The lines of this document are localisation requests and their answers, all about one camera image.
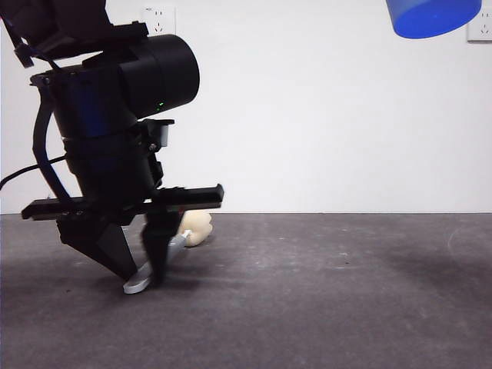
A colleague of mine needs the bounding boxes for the left wrist pale grey camera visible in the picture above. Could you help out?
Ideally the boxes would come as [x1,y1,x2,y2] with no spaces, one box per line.
[155,118,176,149]

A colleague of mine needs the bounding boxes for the white wall socket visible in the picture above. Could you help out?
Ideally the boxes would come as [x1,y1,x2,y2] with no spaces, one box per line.
[466,10,492,43]
[143,5,177,37]

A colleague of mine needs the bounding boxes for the blue ribbed plastic cup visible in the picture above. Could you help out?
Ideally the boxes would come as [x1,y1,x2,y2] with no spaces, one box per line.
[385,0,483,40]

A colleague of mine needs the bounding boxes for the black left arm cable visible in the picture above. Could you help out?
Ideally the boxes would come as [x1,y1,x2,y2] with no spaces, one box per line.
[0,103,74,201]

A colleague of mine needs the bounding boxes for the grey-handled sponge cup brush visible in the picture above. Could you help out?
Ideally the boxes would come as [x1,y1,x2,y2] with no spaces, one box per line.
[122,212,214,296]

